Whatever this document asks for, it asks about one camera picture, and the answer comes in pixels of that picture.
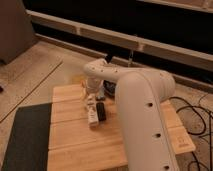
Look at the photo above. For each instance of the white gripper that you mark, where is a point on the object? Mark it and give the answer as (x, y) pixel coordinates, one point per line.
(93, 86)

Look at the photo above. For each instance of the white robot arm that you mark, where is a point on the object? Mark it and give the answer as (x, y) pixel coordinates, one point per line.
(139, 93)

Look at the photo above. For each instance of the dark round bowl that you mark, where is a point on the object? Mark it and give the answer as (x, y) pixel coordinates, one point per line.
(109, 88)

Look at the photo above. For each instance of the black rectangular remote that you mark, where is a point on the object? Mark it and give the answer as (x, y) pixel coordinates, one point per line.
(101, 111)

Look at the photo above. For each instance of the wooden board table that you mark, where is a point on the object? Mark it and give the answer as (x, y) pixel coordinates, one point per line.
(75, 146)

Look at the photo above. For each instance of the dark grey mat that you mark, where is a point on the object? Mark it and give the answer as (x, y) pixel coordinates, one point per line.
(27, 149)

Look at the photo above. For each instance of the grey cabinet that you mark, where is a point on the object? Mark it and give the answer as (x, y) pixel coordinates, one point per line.
(16, 31)

